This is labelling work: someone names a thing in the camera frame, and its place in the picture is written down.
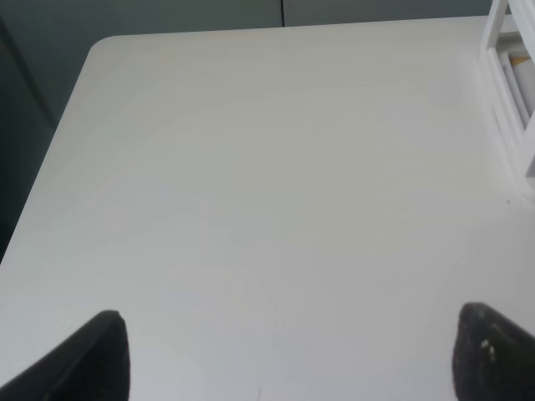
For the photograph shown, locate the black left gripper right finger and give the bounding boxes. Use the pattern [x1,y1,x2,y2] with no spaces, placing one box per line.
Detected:
[452,302,534,401]

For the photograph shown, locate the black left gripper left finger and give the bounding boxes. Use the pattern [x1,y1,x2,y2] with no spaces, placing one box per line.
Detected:
[1,310,130,400]

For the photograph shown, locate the white plastic drawer cabinet frame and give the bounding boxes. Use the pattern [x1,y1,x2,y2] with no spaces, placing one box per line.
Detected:
[479,1,534,179]

